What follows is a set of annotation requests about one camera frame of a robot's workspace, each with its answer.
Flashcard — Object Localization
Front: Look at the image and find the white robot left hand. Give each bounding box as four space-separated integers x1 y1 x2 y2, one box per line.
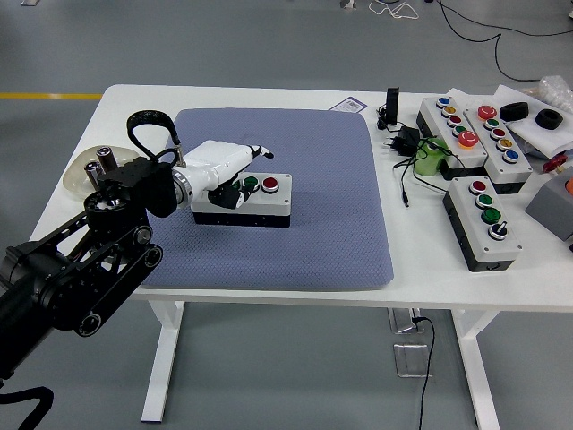
181 139 275 211

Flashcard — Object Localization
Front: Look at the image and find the grey four-button control box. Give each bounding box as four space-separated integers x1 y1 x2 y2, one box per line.
191 171 294 228

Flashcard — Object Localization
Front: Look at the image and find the grey box with orange button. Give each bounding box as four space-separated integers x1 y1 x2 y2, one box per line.
524 166 573 243

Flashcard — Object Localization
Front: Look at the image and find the loose red mushroom button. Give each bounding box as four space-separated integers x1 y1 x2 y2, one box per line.
543 151 569 175

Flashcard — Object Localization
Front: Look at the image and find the grey-blue textured mat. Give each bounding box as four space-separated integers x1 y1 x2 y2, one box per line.
138 107 396 292

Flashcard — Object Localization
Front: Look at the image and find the purple-edged label card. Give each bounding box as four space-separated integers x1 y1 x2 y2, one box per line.
329 96 366 113

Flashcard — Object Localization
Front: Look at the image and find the translucent shallow dish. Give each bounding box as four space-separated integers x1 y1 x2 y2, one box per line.
64 145 140 201

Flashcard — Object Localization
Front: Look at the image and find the black upright charger stand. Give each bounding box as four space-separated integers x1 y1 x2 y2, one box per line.
385 87 401 126

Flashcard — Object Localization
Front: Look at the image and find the yellow floor tape line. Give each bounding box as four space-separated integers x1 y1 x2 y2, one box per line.
0 92 104 100

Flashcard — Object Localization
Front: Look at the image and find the black power adapter plug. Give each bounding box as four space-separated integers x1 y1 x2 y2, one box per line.
382 125 422 158

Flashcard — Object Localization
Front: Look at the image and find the white table leg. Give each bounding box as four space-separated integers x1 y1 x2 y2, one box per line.
449 308 501 430
141 299 187 423

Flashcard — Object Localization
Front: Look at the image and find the green plastic cup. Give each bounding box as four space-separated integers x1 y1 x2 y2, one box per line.
414 137 454 178

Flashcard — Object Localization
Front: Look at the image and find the clear plastic floor plate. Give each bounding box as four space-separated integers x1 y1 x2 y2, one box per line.
392 342 434 378
388 307 426 335

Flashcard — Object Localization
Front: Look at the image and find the clear bubble wrap bag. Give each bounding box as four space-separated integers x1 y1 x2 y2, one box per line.
530 74 573 116

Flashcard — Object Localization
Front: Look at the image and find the thin black adapter cable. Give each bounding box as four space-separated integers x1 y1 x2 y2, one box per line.
392 137 454 210

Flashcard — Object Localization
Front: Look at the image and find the white floor cord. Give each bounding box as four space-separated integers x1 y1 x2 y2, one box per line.
369 0 420 22

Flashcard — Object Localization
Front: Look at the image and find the black floor power cable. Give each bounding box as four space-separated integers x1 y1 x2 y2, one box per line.
410 315 438 430

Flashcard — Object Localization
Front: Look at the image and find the long black floor cable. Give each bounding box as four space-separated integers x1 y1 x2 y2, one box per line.
436 0 573 44

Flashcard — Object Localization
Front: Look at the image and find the black foam ring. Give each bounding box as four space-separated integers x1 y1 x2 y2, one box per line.
535 108 563 131
499 101 530 123

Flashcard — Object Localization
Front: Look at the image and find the control box with selector switch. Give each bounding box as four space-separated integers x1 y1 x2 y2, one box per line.
442 176 524 273

